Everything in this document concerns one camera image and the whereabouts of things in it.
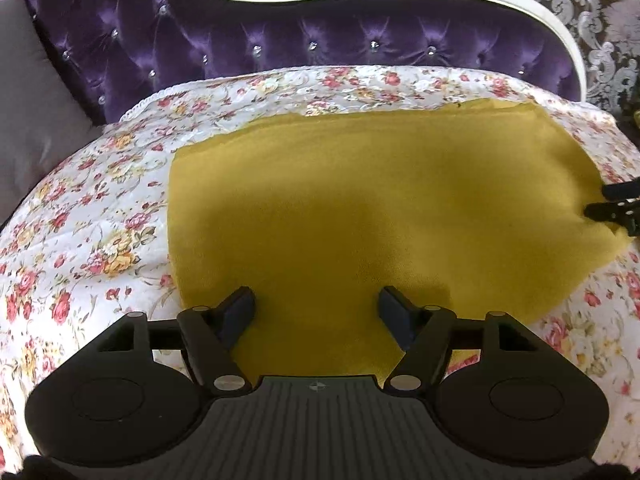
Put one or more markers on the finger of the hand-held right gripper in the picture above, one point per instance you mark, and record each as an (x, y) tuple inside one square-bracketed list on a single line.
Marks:
[(622, 190), (612, 214)]

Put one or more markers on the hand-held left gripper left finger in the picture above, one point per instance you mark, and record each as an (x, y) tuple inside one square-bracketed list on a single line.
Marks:
[(239, 311)]

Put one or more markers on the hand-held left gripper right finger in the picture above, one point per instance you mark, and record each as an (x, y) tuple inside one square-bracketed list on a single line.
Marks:
[(396, 313)]

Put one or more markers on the mustard yellow knit top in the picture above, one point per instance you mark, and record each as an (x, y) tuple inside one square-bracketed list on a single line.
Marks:
[(380, 200)]

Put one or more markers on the floral quilted blanket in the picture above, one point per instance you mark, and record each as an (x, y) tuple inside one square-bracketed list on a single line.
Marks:
[(85, 220)]

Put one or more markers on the purple tufted headboard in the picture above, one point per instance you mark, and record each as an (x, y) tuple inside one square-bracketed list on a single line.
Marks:
[(200, 35)]

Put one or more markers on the grey cushion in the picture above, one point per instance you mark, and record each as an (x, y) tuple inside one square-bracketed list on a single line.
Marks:
[(30, 125)]

